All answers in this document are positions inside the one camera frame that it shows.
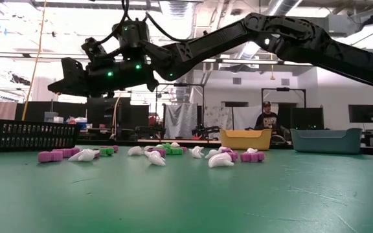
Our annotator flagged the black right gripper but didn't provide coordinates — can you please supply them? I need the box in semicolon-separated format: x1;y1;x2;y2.
47;57;126;98

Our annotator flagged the clear storage bin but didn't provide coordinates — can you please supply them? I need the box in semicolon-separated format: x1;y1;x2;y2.
43;111;60;123

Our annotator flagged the black mesh basket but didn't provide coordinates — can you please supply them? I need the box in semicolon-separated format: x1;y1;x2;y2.
0;118;82;151

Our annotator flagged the grey hanging cloth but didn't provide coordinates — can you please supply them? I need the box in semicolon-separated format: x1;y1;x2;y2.
164;103;199;140

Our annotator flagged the distant wooden table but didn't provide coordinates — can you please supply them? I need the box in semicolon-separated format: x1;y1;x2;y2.
137;138;222;145

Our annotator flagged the patterned white hanging cloth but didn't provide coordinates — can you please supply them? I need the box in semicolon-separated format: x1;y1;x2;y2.
204;105;234;130

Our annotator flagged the green table mat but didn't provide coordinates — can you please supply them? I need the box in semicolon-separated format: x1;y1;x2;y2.
0;144;373;233

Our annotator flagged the plain white hanging cloth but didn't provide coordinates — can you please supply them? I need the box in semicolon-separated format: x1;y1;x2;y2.
232;104;280;130

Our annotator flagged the yellow plastic tub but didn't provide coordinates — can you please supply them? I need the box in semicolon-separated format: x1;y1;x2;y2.
220;129;273;151

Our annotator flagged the person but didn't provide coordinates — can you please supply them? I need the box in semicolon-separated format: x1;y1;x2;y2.
254;101;282;131

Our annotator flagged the black monitor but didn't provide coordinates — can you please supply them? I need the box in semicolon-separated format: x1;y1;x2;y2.
348;104;373;124
290;107;325;131

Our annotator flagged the blue-grey plastic tub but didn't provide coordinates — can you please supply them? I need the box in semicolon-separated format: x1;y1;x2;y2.
290;128;363;155

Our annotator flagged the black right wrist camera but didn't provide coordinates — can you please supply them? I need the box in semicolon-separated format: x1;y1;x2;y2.
81;37;109;64

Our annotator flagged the black partition wall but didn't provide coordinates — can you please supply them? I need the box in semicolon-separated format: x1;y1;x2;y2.
14;96;150;140

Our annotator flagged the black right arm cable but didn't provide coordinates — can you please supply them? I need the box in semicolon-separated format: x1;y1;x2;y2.
94;0;187;46

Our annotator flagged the black rig frame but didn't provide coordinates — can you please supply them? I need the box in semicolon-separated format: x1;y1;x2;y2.
155;83;206;140
260;87;307;130

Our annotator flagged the silver ventilation duct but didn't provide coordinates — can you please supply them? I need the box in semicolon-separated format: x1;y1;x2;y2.
159;0;194;104

